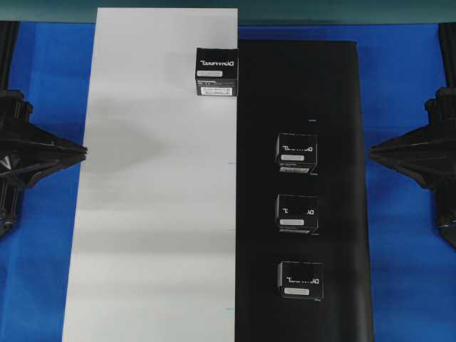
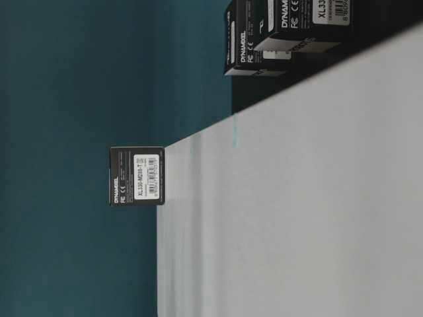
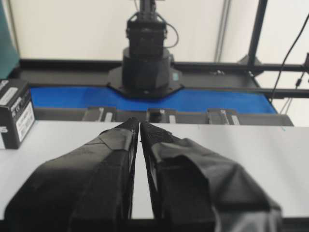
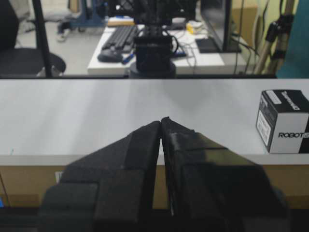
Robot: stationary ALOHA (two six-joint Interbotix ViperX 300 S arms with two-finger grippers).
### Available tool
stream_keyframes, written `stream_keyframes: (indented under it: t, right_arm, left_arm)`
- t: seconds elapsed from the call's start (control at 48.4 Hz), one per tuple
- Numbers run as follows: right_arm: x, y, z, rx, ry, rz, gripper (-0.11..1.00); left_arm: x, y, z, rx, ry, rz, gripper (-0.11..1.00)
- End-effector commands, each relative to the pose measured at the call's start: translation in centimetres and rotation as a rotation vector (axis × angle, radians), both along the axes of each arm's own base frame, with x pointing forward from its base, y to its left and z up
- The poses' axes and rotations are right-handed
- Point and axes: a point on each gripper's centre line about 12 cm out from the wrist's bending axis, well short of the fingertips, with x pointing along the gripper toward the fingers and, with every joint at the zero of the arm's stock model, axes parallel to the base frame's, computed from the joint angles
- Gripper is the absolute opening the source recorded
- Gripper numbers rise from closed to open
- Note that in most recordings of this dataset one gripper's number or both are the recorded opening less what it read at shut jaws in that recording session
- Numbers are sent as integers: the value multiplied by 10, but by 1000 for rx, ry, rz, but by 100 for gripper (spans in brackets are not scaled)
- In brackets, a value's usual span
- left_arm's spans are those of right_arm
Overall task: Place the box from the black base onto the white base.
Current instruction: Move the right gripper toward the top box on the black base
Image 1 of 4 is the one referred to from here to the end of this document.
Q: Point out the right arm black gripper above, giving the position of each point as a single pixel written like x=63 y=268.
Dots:
x=426 y=155

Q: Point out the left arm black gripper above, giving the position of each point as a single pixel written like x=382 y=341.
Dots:
x=29 y=154

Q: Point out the black box row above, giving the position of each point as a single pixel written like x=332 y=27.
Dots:
x=297 y=153
x=297 y=214
x=301 y=280

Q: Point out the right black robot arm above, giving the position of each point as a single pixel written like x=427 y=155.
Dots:
x=441 y=109

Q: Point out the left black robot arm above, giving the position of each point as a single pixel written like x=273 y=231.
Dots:
x=13 y=107

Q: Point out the black base board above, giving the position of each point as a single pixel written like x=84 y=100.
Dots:
x=302 y=87

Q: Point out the white base board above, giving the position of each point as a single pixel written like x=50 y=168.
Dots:
x=153 y=251

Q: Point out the black box on white base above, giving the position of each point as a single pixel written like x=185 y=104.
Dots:
x=216 y=72

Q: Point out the left black aluminium rail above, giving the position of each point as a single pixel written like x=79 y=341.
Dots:
x=8 y=36

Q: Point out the black aluminium rail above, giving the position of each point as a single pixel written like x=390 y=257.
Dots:
x=8 y=36
x=447 y=45

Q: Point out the right black aluminium rail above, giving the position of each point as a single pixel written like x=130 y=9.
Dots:
x=447 y=45

